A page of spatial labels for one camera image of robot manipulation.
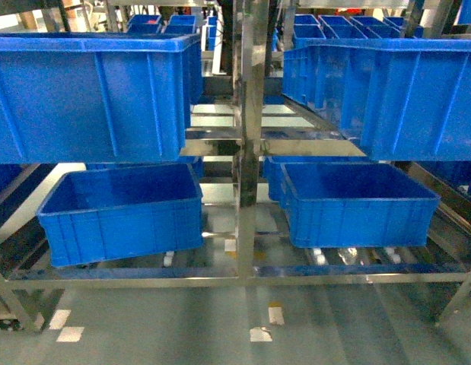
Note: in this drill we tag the far left row blue bins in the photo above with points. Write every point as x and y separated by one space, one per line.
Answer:
177 24

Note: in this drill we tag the row blue bins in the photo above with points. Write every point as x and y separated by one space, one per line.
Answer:
177 24
308 28

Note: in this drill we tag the far right row blue bins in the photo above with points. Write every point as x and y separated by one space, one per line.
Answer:
308 28

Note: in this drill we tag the lower right blue bin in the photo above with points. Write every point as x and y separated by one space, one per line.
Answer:
344 205

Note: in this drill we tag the blue bin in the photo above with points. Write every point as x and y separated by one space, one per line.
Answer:
97 97
103 215
344 205
395 99

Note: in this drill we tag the lower left blue bin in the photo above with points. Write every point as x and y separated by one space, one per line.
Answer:
103 215

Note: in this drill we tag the upper right blue bin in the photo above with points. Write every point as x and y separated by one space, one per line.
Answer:
395 99

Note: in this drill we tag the upper left blue bin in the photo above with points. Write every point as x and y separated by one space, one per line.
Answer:
97 97

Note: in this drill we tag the steel rack front crossbar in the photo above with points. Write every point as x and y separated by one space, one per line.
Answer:
224 277

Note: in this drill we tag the stainless steel rack post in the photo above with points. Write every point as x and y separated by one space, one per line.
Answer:
249 62

